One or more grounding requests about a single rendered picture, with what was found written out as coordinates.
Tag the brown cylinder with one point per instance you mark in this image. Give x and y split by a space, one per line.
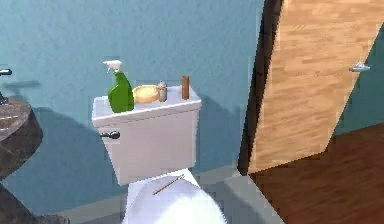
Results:
185 87

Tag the small grey can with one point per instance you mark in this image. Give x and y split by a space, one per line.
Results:
162 91

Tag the white toilet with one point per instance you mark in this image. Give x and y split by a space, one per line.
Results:
156 140

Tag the tan round bowl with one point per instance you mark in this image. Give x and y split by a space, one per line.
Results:
145 94

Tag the green spray bottle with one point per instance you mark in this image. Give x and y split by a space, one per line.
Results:
120 95

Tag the thin brown stick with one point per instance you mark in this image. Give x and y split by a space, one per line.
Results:
167 184

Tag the light wooden door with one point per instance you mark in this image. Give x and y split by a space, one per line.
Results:
310 83

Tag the dark marbled sink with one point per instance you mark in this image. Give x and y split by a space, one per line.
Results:
15 133

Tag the black faucet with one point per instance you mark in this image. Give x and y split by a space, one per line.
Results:
4 83

